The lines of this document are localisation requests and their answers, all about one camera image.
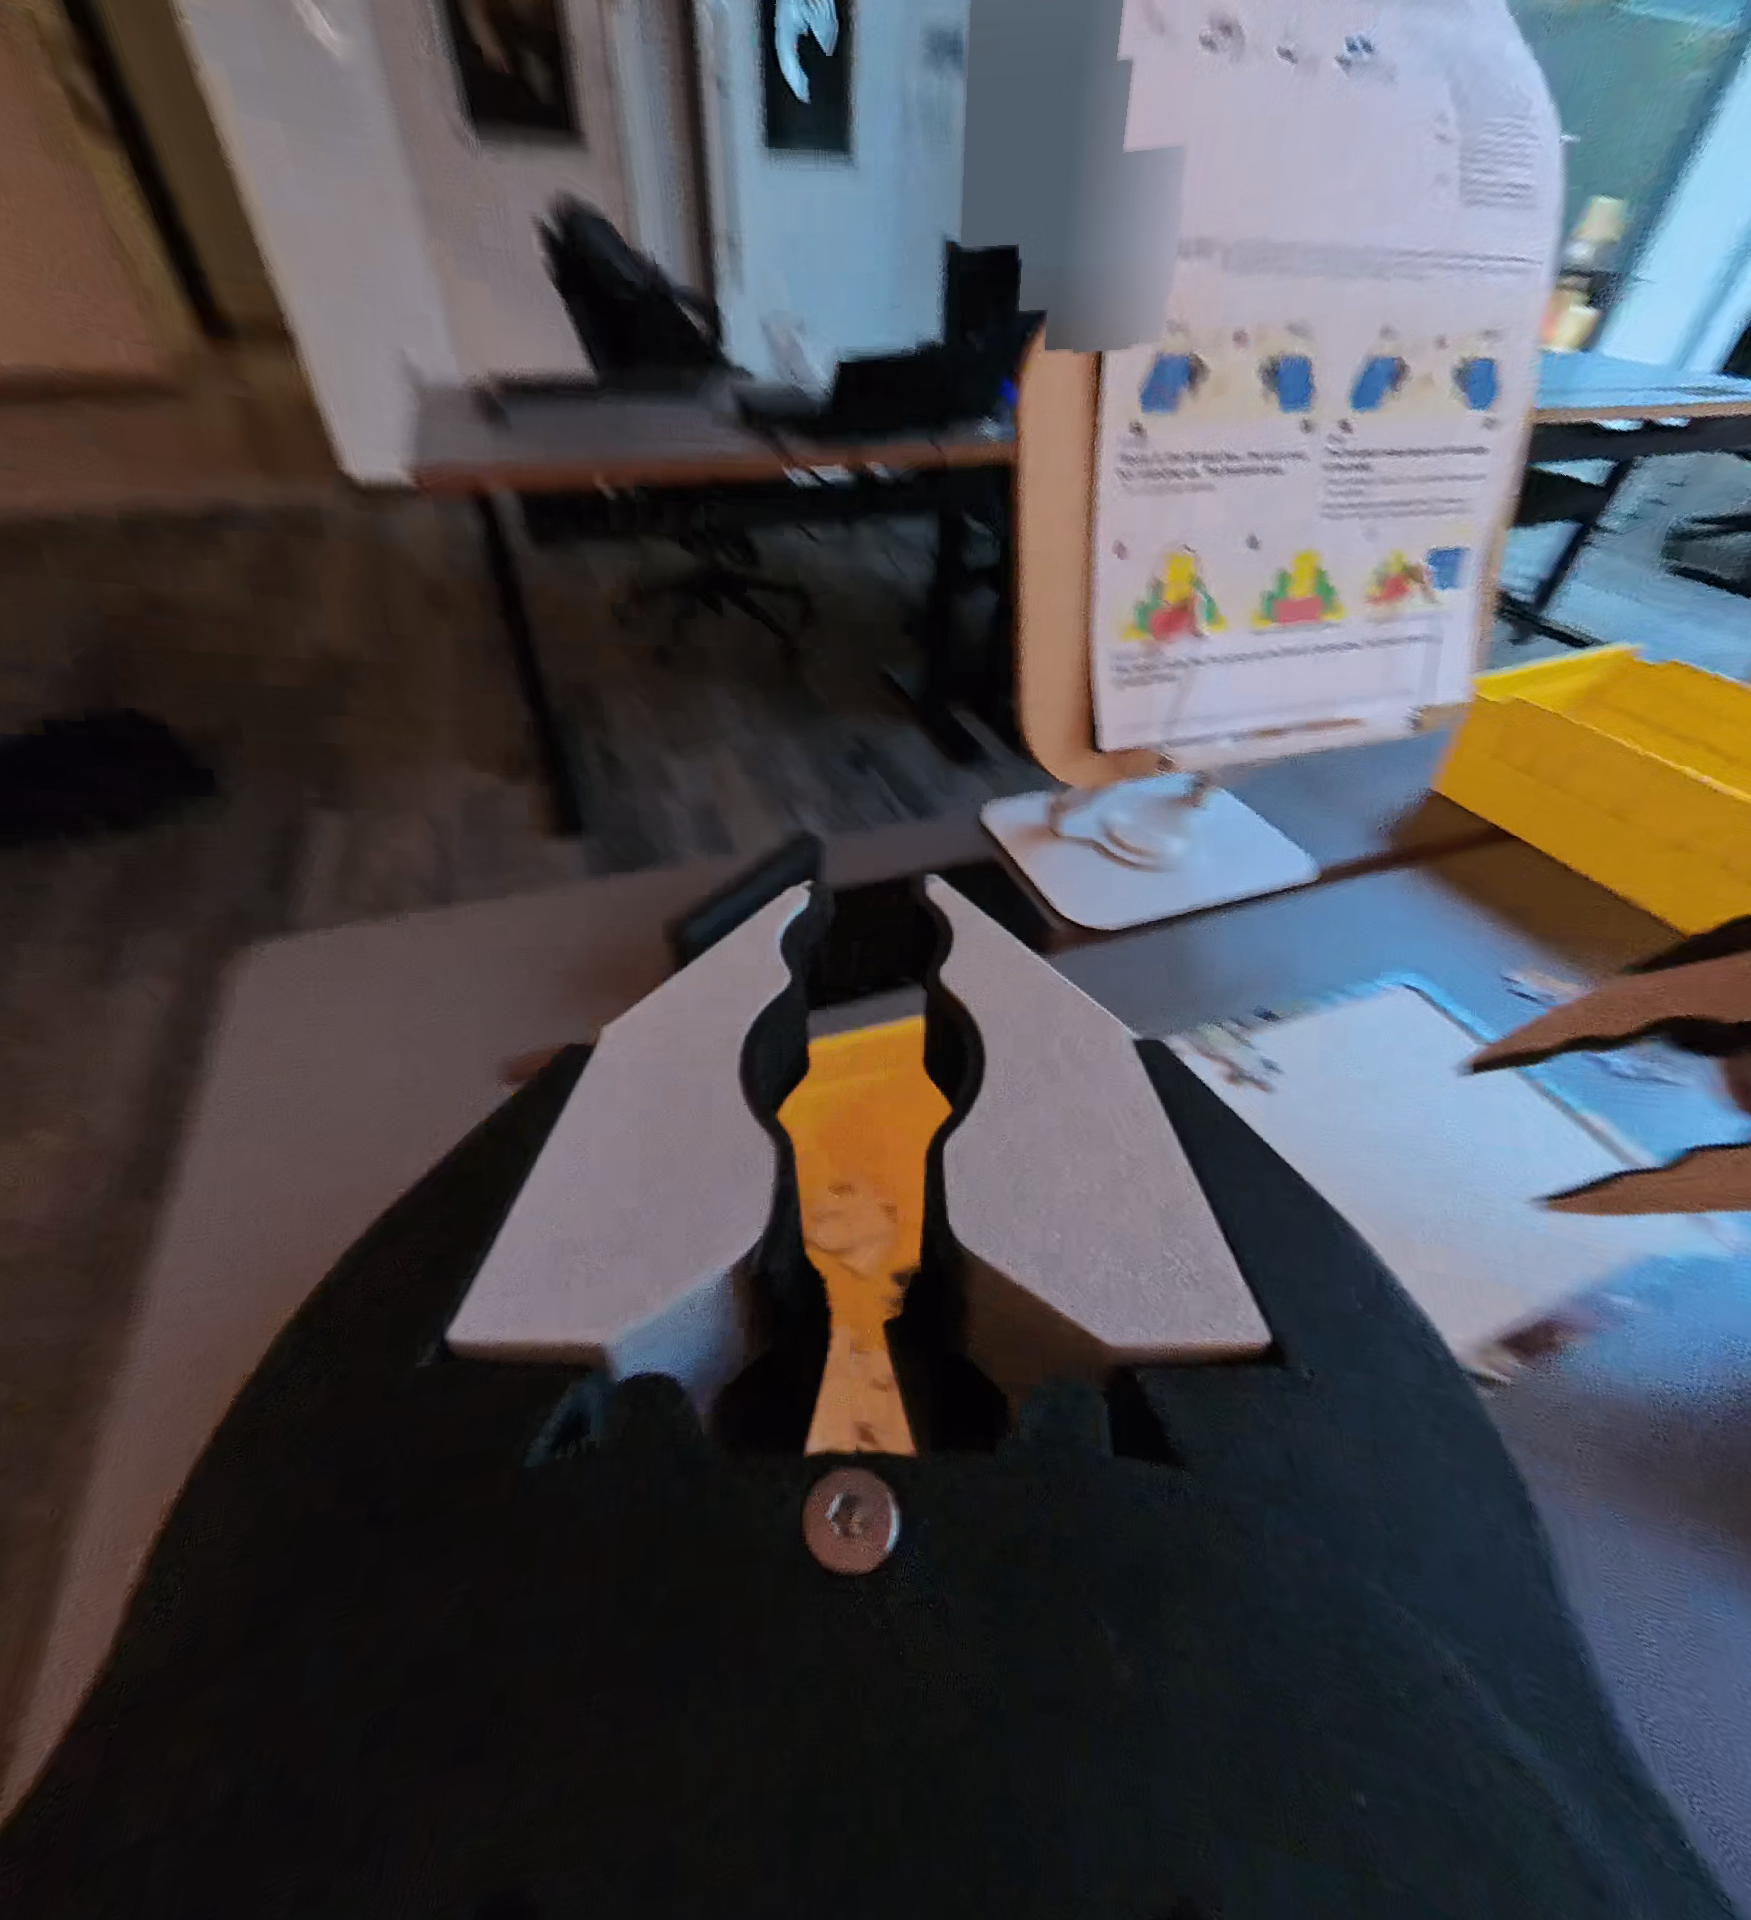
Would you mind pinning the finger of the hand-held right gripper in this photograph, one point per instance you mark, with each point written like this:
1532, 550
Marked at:
1686, 1003
1747, 1178

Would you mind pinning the puzzle frame board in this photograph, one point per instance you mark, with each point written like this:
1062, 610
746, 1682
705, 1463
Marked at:
1417, 1155

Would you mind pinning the grey desk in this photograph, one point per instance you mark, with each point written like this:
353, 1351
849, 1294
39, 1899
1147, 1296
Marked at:
1353, 818
364, 1080

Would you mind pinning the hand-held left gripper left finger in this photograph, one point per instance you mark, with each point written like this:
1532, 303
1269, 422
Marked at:
634, 1172

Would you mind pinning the dark wall poster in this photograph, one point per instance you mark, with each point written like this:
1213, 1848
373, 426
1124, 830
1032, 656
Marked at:
808, 70
515, 60

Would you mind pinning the printed instruction sheet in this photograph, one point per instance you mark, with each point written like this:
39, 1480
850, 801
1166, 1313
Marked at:
1341, 449

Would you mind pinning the black power adapter box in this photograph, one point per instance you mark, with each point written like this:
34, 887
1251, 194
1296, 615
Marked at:
739, 908

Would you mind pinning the yellow plastic bin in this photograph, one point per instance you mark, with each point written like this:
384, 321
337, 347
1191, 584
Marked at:
1642, 780
853, 1111

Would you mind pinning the wood-edged office desk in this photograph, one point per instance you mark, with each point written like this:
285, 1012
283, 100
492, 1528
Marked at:
589, 435
1670, 398

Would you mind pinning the black office chair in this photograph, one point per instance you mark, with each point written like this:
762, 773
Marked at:
621, 299

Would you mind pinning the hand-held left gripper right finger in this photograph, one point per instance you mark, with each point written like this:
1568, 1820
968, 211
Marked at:
1085, 1185

